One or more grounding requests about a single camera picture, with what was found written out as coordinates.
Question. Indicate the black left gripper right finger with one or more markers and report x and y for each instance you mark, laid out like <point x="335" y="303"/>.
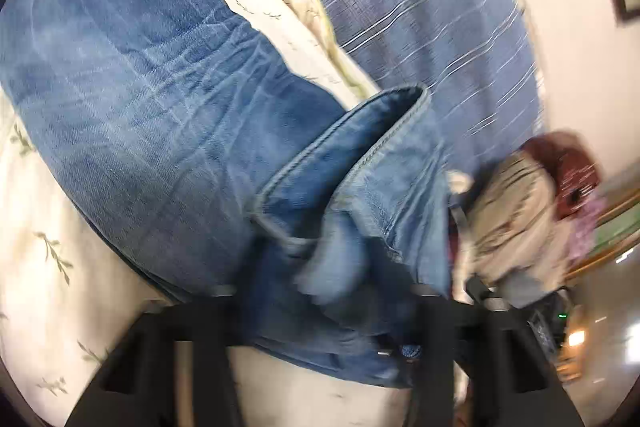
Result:
<point x="439" y="319"/>

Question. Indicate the blue plaid pillow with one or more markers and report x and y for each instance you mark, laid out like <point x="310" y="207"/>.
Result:
<point x="473" y="55"/>

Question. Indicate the pink purple cloth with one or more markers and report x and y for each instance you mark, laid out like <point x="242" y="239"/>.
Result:
<point x="584" y="226"/>

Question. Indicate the beige striped pillow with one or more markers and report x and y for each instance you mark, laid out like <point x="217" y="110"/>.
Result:
<point x="511" y="234"/>

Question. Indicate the cream leaf-print bed sheet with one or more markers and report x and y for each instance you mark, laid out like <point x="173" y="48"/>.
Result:
<point x="66" y="297"/>

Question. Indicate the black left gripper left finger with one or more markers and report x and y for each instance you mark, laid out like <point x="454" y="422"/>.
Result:
<point x="200" y="334"/>

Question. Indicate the blue denim jeans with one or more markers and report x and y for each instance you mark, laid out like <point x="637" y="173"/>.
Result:
<point x="182" y="137"/>

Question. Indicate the maroon patterned cloth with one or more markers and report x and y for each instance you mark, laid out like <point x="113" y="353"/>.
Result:
<point x="569" y="164"/>

